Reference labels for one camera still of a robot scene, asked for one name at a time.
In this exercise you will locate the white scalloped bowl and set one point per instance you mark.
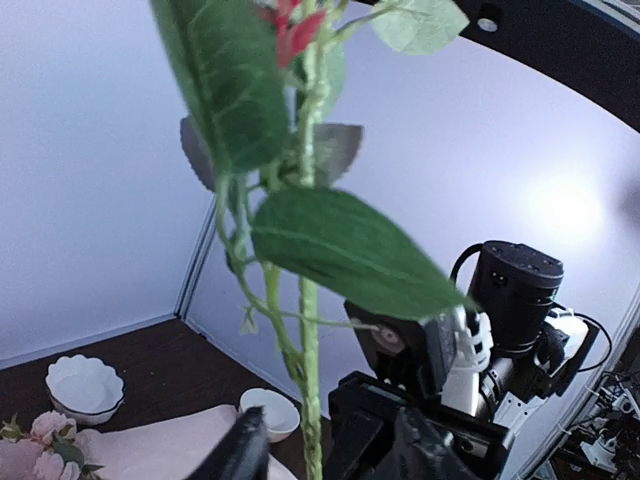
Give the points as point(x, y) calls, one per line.
point(84, 389)

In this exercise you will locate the pink fake flower stem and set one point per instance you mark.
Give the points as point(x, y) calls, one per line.
point(52, 448)

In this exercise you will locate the pink wrapping paper sheet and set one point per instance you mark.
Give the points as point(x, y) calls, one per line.
point(169, 449)

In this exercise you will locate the plain white bowl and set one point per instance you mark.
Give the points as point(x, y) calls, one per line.
point(281, 416)

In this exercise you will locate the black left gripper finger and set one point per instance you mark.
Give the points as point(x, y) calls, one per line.
point(243, 452)

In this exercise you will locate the right aluminium frame post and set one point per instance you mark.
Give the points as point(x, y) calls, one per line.
point(204, 242)

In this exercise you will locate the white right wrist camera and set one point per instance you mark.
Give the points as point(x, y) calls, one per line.
point(473, 341)

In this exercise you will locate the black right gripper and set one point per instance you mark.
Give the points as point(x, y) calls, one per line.
point(391, 423)

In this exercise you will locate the red bud leafy stem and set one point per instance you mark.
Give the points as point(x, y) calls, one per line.
point(258, 78)

